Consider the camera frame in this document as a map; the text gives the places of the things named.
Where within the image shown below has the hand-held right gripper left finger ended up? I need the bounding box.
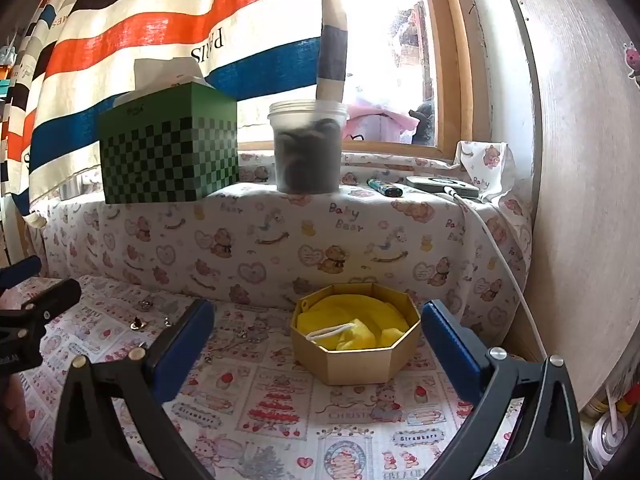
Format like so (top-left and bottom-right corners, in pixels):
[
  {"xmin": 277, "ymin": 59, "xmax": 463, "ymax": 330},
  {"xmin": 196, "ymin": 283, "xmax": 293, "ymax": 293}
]
[{"xmin": 52, "ymin": 299, "xmax": 216, "ymax": 480}]

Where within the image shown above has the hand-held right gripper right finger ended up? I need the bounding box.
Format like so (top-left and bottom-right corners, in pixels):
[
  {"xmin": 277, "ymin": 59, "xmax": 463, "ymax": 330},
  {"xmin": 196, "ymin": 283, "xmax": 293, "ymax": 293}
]
[{"xmin": 421, "ymin": 299, "xmax": 586, "ymax": 480}]

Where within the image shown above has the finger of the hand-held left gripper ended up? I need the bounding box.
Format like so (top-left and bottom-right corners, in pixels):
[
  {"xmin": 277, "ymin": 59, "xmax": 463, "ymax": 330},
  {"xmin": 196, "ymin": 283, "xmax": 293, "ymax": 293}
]
[
  {"xmin": 0, "ymin": 255, "xmax": 42, "ymax": 291},
  {"xmin": 0, "ymin": 277, "xmax": 83, "ymax": 342}
]

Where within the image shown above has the gold octagonal box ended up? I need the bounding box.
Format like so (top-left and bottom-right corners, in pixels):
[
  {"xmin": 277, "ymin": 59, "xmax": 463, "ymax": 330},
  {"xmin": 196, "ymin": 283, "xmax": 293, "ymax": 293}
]
[{"xmin": 290, "ymin": 283, "xmax": 422, "ymax": 387}]

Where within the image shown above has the person's left hand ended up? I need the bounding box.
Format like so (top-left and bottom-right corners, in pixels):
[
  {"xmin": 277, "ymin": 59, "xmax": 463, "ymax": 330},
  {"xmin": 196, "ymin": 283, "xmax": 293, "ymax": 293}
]
[{"xmin": 0, "ymin": 374, "xmax": 32, "ymax": 443}]

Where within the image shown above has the yellow cloth pouch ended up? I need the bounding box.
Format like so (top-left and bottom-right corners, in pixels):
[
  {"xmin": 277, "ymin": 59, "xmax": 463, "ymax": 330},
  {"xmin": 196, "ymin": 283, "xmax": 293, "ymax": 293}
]
[{"xmin": 295, "ymin": 292, "xmax": 408, "ymax": 351}]

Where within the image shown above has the bear print cloth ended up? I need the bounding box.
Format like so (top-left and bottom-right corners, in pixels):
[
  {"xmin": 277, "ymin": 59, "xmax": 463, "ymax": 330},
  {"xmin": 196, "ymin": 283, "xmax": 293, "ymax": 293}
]
[{"xmin": 10, "ymin": 140, "xmax": 533, "ymax": 480}]

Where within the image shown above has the grey power bank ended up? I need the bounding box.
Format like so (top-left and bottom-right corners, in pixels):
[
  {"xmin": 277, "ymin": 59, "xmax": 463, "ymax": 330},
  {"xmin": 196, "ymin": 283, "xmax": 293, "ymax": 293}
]
[{"xmin": 405, "ymin": 175, "xmax": 481, "ymax": 200}]

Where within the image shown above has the dark lighter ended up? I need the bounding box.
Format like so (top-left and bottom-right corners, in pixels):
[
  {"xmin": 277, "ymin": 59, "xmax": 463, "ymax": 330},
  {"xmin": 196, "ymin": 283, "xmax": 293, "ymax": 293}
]
[{"xmin": 367, "ymin": 178, "xmax": 403, "ymax": 198}]

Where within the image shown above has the green checkered tissue box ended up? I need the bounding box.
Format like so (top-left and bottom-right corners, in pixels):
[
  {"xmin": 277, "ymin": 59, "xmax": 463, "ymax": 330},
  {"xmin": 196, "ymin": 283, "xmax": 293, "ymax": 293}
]
[{"xmin": 98, "ymin": 82, "xmax": 240, "ymax": 205}]

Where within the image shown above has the light wooden cabinet panel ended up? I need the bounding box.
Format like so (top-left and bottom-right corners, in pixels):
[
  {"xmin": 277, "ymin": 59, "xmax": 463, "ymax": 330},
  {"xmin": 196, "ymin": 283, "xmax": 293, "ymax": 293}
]
[{"xmin": 492, "ymin": 0, "xmax": 640, "ymax": 411}]

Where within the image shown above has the plastic jar with dark contents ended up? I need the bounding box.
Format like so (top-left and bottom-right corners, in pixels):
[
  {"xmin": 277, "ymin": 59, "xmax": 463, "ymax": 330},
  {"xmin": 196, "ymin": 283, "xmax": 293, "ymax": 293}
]
[{"xmin": 267, "ymin": 100, "xmax": 349, "ymax": 195}]

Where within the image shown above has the dark plush toy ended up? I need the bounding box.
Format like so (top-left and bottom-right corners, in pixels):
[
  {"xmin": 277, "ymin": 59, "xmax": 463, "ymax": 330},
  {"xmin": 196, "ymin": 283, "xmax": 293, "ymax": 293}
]
[{"xmin": 407, "ymin": 100, "xmax": 437, "ymax": 146}]

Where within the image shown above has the pink fabric item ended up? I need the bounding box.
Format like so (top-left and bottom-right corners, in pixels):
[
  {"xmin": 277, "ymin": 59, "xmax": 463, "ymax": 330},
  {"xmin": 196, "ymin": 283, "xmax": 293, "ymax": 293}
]
[{"xmin": 345, "ymin": 100, "xmax": 418, "ymax": 143}]

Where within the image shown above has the white tissue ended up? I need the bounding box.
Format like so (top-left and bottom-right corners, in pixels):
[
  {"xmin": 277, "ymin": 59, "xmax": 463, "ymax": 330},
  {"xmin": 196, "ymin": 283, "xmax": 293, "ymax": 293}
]
[{"xmin": 112, "ymin": 57, "xmax": 207, "ymax": 108}]

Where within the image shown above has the striped curtain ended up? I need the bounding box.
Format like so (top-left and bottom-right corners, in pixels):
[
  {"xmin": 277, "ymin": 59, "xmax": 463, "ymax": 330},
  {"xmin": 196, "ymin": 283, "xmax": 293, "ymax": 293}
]
[{"xmin": 0, "ymin": 0, "xmax": 351, "ymax": 221}]

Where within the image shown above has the cartoon sticker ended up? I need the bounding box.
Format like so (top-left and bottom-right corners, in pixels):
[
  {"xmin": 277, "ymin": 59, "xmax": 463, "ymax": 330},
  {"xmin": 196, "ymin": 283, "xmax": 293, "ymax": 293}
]
[{"xmin": 623, "ymin": 42, "xmax": 640, "ymax": 79}]

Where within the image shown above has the white cable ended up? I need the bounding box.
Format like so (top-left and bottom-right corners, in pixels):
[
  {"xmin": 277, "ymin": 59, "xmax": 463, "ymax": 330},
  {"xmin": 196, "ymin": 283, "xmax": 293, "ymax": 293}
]
[{"xmin": 444, "ymin": 186, "xmax": 548, "ymax": 361}]

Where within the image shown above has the wooden window frame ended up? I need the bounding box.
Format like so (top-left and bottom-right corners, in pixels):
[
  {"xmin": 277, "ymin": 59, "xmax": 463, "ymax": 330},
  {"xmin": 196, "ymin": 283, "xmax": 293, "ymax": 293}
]
[{"xmin": 237, "ymin": 0, "xmax": 473, "ymax": 153}]

